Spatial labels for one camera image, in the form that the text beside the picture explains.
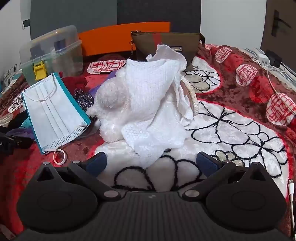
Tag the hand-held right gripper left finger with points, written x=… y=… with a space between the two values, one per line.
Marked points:
x=98 y=162

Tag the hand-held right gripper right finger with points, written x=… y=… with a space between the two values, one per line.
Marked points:
x=205 y=163

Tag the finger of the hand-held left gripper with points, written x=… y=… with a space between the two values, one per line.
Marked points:
x=23 y=142

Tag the blue face mask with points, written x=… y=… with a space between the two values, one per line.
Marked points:
x=53 y=111

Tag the white plush toy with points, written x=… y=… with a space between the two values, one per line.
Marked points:
x=108 y=97

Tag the red fluffy sock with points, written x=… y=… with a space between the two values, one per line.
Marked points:
x=74 y=84

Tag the purple fleece cloth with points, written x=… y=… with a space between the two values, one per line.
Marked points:
x=112 y=75

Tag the white waffle towel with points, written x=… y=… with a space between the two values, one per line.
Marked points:
x=150 y=88

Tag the orange cardboard box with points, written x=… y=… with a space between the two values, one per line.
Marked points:
x=104 y=39

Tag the teal cloth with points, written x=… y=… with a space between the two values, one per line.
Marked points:
x=26 y=122

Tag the dark cloth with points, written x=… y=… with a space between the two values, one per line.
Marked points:
x=13 y=120

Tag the red floral printed blanket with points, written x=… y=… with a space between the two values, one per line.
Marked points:
x=231 y=129

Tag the sparkly black scrunchie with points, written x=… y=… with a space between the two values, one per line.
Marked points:
x=84 y=99

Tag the clear plastic storage box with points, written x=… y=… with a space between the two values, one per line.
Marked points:
x=57 y=51

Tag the white power adapter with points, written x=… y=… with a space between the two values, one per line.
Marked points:
x=262 y=60

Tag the black power adapter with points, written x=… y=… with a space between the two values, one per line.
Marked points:
x=274 y=58

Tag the brown zip pouch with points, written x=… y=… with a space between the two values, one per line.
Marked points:
x=161 y=39

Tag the brown door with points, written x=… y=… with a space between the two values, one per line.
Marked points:
x=282 y=44

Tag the dark grey felt wall panel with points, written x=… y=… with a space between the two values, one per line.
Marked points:
x=157 y=11

